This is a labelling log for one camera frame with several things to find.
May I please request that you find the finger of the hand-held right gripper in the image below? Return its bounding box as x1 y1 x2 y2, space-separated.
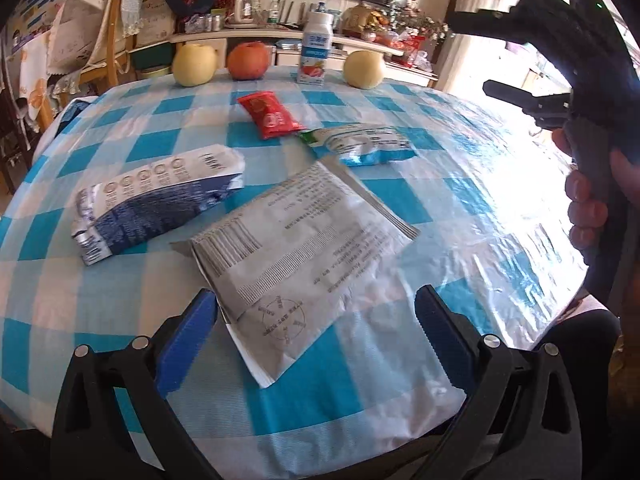
446 0 571 48
482 80 574 129

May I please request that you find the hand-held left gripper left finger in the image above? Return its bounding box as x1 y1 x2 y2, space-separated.
50 287 219 480

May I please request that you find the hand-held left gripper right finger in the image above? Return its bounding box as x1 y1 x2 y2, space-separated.
414 285 593 480

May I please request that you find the blue and white snack bag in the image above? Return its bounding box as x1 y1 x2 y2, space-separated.
70 144 246 266

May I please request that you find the large white printed packet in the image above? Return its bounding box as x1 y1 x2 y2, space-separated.
170 156 421 388

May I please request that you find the person's right hand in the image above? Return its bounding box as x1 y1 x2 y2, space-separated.
552 129 609 252

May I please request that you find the dried flower bouquet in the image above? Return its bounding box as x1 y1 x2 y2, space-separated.
385 0 453 44

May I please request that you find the red plastic bag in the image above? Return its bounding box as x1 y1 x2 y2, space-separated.
397 35 426 66

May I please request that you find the golden gift bag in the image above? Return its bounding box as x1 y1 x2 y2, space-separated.
342 4 383 38

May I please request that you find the yellow pear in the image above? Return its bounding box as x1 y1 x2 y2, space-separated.
342 50 387 90
172 42 219 87

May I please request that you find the white blue snack packet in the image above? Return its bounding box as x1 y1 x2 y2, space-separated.
296 123 417 167

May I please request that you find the white yogurt drink bottle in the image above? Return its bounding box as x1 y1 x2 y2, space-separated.
296 11 335 85

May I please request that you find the white tv cabinet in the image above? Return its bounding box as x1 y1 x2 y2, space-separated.
170 27 437 87

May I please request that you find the blue white checked tablecloth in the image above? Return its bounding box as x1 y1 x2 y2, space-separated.
0 67 591 480

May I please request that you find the red snack packet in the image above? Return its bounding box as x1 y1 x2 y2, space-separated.
236 91 307 140

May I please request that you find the dark blue cloth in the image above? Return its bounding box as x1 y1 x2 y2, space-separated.
50 96 101 138

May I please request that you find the red apple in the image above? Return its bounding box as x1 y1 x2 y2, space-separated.
226 41 269 81

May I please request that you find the white glass kettle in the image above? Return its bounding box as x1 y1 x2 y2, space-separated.
225 0 261 28

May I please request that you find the dark green box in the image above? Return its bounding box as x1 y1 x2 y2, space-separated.
129 42 173 68

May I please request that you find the wooden chair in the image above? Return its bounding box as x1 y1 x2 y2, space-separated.
80 0 132 92

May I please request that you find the pack of silver cans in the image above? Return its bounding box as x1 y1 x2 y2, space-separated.
187 12 226 33

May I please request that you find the orange printed white cloth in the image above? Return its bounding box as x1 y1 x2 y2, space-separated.
19 30 55 121

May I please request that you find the beige cardboard box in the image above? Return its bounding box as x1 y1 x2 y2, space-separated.
137 0 176 46

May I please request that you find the pale lace chair cover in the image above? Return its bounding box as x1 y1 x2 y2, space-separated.
120 0 147 37

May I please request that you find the white printed chair cloth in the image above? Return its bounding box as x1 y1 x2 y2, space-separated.
47 0 123 76

